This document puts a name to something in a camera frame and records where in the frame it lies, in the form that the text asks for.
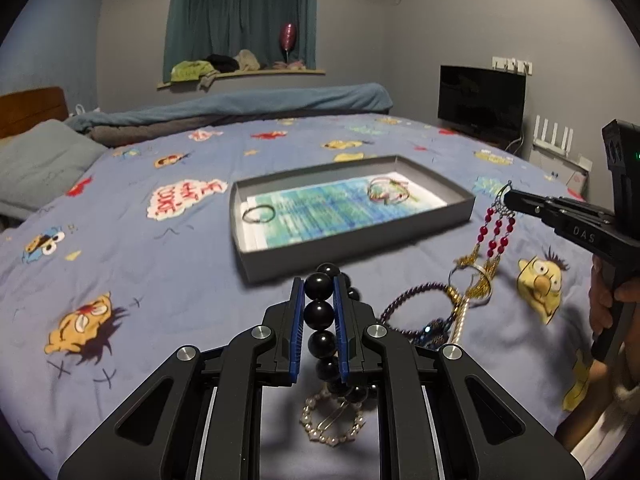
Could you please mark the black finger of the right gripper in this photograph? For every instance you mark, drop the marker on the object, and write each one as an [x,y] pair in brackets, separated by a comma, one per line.
[531,205]

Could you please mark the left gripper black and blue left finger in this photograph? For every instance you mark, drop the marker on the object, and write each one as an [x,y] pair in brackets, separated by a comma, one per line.
[198,414]

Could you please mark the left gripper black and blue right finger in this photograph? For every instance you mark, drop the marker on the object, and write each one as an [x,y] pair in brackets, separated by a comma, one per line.
[440,415]

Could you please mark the red bead gold tassel earring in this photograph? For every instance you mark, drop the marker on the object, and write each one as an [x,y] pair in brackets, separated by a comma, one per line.
[491,243]

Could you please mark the pearl strand hair clip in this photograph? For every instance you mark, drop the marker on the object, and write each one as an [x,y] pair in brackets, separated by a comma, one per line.
[459,308]

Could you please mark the person's right hand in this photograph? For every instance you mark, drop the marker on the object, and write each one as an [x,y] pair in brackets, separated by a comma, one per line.
[601,297]

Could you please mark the white wifi router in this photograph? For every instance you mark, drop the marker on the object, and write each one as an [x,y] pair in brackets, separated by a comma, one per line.
[552,138]

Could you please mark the black flat screen monitor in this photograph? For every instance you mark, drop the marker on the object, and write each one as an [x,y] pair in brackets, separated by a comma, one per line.
[484,101]

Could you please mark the grey shallow cardboard tray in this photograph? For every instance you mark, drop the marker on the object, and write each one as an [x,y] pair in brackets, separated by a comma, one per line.
[266,265]

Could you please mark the blue-green printed paper liner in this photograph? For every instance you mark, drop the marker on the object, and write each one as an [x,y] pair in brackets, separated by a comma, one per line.
[317,211]

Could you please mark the thin dark metal bangle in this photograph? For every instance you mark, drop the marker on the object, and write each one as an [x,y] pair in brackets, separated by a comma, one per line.
[259,214]

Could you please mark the cartoon print blue bedsheet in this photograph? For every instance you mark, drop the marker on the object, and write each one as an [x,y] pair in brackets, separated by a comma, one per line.
[99,287]

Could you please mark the rolled blue and grey duvet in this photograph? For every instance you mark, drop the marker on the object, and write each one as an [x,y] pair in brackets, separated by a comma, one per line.
[220,109]

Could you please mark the pink metallic balloon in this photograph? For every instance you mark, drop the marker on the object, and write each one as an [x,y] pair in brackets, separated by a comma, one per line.
[287,40]

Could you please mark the grey-blue pillow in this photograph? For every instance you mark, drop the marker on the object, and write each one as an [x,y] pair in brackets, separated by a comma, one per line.
[41,165]

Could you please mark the pile of clothes on sill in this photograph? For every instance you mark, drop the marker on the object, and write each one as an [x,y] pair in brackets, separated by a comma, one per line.
[213,65]

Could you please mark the wooden headboard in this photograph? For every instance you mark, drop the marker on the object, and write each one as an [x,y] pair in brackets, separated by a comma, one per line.
[20,111]

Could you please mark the teal window curtain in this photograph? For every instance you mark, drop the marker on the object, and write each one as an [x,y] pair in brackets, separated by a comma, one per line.
[196,29]

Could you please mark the white wall socket strip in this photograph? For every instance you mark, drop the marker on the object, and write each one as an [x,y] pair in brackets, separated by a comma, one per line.
[512,65]

